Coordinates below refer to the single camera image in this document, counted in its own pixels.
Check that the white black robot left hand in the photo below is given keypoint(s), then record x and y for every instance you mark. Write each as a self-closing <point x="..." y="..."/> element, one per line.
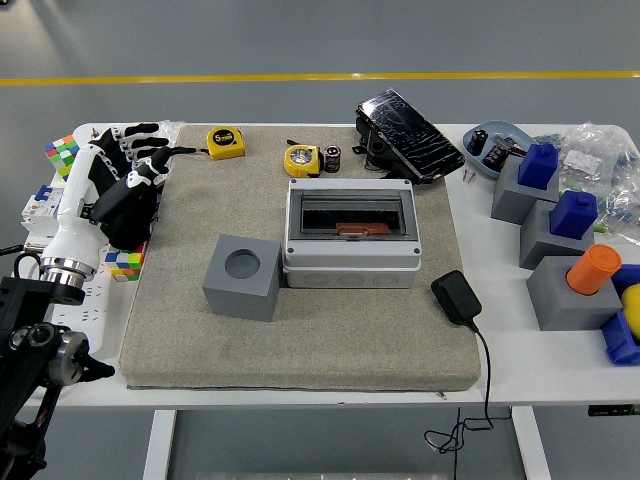
<point x="75" y="200"/>

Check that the yellow rounded object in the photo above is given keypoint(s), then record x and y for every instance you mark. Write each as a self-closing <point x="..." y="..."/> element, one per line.
<point x="632" y="310"/>

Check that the grey plastic enclosure box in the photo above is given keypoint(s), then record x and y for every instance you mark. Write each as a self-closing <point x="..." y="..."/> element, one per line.
<point x="350" y="272"/>

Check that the blue plastic holder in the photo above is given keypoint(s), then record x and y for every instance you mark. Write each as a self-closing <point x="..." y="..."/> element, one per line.
<point x="620" y="345"/>

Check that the black power adapter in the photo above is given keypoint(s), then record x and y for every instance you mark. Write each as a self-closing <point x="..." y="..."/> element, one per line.
<point x="456" y="297"/>

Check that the blue-grey oval tray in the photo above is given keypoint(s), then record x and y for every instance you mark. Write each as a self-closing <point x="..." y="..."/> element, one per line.
<point x="500" y="129"/>

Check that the grey-brown fabric mat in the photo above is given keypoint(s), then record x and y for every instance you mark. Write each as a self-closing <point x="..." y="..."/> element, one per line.
<point x="325" y="340"/>

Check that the white power strip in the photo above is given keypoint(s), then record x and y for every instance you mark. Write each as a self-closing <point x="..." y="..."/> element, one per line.
<point x="95" y="320"/>

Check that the grey block with round hole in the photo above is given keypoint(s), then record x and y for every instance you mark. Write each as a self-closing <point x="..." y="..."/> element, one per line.
<point x="240" y="300"/>

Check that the small metal piece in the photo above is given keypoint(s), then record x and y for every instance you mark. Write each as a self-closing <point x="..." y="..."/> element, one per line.
<point x="502" y="140"/>

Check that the smoky transparent box lid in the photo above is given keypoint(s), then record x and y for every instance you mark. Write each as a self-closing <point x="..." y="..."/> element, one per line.
<point x="350" y="200"/>

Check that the black capacitor with silver cap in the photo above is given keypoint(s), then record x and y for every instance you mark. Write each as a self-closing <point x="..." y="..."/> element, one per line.
<point x="332" y="159"/>

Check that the blue plastic block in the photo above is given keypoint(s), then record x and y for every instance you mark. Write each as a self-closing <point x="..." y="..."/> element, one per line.
<point x="537" y="167"/>
<point x="573" y="215"/>

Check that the clear bag of small parts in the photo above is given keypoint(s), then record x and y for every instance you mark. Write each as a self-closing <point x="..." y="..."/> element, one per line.
<point x="590" y="150"/>
<point x="622" y="200"/>

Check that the grey block holder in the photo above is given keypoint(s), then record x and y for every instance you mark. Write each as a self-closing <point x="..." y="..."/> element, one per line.
<point x="555" y="305"/>
<point x="507" y="200"/>
<point x="537" y="240"/>

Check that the colourful puzzle cube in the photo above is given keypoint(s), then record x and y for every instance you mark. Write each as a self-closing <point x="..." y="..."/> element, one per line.
<point x="125" y="262"/>
<point x="60" y="150"/>

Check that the white circuit breaker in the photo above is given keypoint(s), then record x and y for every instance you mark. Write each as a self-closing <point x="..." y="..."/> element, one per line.
<point x="35" y="210"/>

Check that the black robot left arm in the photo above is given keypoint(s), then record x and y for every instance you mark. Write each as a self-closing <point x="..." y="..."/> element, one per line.
<point x="25" y="360"/>

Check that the black cloth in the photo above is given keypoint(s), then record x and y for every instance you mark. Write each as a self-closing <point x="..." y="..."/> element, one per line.
<point x="130" y="230"/>

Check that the black table control panel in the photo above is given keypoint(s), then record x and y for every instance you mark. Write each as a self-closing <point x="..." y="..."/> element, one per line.
<point x="612" y="411"/>

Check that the dark purple small part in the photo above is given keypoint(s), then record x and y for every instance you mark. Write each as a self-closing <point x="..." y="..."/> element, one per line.
<point x="518" y="149"/>

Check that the yellow tape measure chrome face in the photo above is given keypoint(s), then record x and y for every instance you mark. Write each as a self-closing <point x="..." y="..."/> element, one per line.
<point x="302" y="160"/>

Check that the small green part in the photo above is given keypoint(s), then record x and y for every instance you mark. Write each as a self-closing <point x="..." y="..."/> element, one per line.
<point x="600" y="228"/>

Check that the black cracked-screen device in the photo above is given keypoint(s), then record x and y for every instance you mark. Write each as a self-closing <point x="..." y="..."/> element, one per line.
<point x="410" y="130"/>

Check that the white table leg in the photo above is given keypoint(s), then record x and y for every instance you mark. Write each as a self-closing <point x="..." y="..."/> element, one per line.
<point x="530" y="445"/>
<point x="160" y="445"/>

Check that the blue rounded plastic part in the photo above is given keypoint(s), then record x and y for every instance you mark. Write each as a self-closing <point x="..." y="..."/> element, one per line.
<point x="629" y="277"/>

